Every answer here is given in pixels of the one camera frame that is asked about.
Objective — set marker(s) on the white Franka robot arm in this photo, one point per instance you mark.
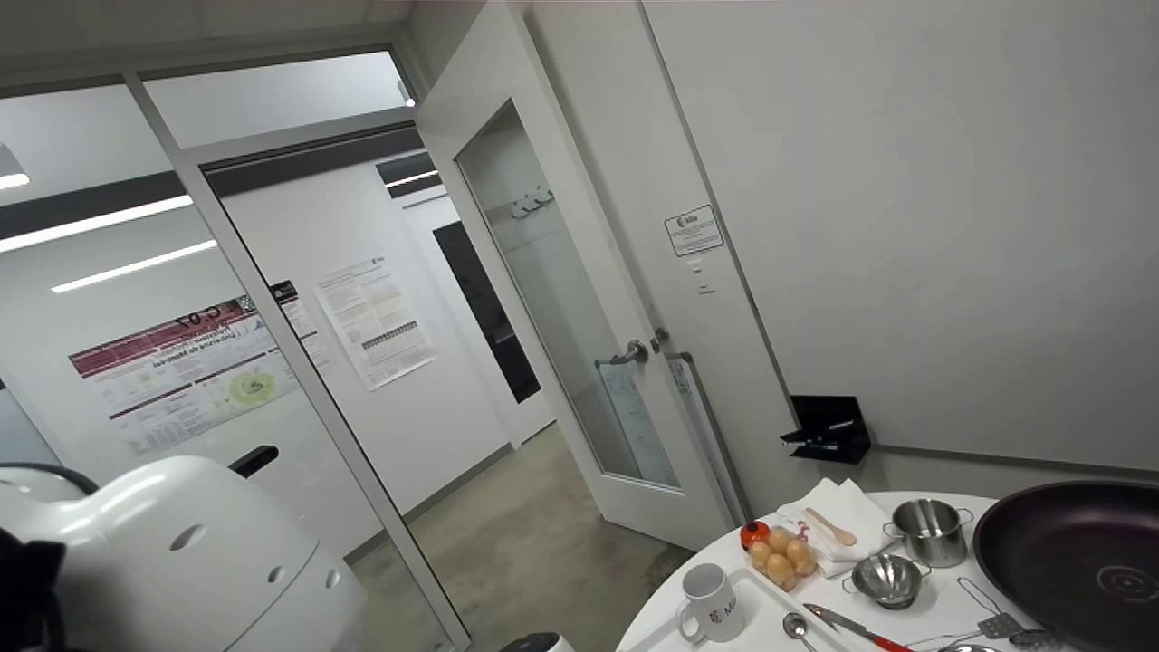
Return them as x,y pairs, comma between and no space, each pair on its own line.
183,566

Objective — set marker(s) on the white mug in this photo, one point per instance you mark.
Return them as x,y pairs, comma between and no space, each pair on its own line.
711,599

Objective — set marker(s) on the small steel bowl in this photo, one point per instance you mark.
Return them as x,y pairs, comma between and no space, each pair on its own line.
887,581

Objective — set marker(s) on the white door sign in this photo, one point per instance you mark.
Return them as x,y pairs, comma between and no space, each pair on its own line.
693,231

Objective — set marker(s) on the white door with glass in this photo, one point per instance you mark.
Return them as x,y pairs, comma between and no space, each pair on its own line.
652,493

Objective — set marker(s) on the white paper notice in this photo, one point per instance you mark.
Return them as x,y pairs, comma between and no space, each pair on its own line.
375,319

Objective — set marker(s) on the small black door plate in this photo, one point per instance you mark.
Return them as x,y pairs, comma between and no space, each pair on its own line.
285,291

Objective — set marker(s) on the bag of round rolls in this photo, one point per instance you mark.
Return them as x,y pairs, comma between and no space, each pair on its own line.
780,559

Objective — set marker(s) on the white napkin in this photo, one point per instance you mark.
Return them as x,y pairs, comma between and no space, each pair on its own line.
851,501

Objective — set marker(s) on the wooden spoon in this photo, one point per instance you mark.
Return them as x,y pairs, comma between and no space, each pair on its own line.
835,531

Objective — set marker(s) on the small metal spoon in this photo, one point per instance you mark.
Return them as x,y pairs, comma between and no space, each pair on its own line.
793,623

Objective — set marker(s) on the poster with red banner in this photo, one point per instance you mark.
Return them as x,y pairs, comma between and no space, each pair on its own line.
183,374

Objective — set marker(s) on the steel cup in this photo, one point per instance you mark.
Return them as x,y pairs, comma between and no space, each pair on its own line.
927,531

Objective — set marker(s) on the grey slotted turner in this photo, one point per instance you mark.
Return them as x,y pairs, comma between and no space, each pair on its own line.
999,623

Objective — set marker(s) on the black frying pan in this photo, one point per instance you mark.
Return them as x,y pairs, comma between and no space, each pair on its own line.
1072,566

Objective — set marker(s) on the black camera on stand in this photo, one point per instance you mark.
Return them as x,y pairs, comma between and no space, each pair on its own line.
254,456

